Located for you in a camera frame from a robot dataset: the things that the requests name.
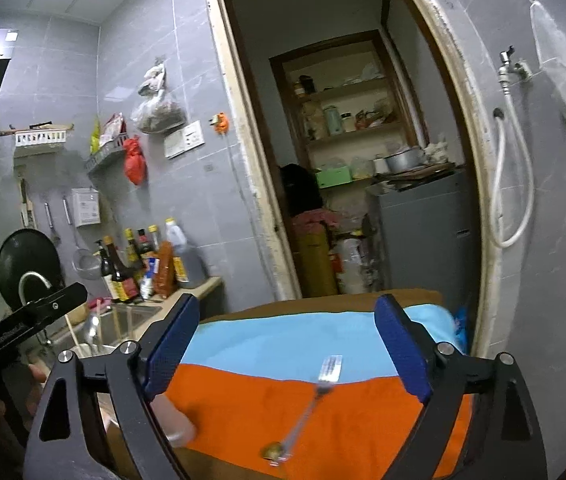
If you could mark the orange cloth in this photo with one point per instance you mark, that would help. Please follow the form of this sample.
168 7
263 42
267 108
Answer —
354 432

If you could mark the small golden spoon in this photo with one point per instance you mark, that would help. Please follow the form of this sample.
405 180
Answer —
272 452

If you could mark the wooden chopstick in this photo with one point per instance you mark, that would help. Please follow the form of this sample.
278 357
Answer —
70 329

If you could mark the green box on shelf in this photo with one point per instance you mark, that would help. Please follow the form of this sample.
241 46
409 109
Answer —
330 177

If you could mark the brown sauce pouch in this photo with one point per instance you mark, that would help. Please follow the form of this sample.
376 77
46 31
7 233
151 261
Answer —
165 276

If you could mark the large clear oil jug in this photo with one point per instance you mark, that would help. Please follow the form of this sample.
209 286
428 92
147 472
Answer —
189 267

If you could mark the hanging wire strainer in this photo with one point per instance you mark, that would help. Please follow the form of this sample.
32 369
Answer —
84 262

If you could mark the black wok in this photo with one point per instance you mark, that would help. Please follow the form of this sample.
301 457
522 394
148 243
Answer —
29 268

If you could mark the white wall rack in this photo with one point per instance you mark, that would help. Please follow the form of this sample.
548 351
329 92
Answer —
47 134

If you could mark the yellow gas cylinder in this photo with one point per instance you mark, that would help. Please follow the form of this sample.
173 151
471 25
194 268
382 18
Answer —
316 273

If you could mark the dark soy sauce bottle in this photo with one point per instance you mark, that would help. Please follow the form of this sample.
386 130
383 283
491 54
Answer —
122 277

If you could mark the wooden shelf unit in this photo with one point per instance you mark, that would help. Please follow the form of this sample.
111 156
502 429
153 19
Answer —
342 102

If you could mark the silver fork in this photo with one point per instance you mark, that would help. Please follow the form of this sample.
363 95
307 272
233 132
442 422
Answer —
328 377

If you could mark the steel sink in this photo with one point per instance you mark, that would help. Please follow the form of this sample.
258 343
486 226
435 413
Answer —
101 333

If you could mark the metal pot on cabinet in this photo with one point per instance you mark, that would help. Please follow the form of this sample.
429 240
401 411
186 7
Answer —
405 160

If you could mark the hanging plastic bag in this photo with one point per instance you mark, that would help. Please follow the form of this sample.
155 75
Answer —
550 43

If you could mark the bagged goods hanging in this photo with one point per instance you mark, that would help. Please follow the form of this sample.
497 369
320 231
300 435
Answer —
157 112

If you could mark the grey cabinet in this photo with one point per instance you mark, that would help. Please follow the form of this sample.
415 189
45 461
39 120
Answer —
423 236

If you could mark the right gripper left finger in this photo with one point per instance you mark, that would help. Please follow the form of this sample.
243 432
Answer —
68 437

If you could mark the white wall socket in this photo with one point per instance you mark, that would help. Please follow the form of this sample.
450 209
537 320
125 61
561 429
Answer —
183 140

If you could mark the red hanging bag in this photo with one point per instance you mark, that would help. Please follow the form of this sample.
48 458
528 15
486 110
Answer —
134 165

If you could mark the light blue cloth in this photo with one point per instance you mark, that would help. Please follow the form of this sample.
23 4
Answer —
292 347

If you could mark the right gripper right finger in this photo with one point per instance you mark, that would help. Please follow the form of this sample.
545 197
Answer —
503 440

